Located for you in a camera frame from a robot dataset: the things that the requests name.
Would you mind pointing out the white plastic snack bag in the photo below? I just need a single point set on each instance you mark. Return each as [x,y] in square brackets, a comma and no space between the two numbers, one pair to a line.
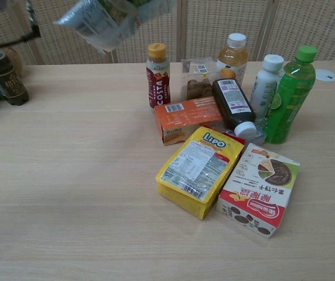
[97,23]

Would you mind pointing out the orange packet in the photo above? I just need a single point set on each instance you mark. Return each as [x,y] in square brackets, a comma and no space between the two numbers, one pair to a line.
[185,117]

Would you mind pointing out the yellow Lipo snack bag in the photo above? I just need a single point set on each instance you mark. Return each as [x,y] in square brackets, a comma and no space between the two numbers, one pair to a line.
[196,169]

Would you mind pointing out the Costa coffee bottle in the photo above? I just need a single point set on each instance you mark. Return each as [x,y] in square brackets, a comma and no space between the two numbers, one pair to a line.
[158,85]

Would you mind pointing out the clear plastic cookie box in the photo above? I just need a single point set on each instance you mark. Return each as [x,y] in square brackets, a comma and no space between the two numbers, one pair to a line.
[198,83]

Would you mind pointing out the red snack package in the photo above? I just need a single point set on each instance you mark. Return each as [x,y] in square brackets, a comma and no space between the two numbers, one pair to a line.
[235,137]

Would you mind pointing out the dark bottle white cap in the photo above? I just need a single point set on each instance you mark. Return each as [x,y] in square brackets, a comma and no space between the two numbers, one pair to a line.
[233,102]

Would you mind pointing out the orange juice bottle white cap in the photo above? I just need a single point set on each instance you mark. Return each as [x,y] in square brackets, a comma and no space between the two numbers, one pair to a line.
[232,61]

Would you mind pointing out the Nestle wafer box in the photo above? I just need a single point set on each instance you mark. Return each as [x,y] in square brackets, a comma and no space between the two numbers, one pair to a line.
[258,190]

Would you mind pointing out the white drink bottle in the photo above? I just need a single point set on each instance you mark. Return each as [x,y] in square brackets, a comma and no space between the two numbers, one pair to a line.
[265,87]

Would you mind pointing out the green tea bottle green cap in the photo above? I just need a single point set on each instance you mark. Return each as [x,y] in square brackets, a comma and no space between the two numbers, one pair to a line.
[290,99]

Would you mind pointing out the woven folding screen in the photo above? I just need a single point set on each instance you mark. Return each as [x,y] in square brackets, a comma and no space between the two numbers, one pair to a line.
[273,23]

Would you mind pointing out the dark tea bottle black cap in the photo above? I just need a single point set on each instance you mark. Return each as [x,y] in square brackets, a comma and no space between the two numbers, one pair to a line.
[8,80]

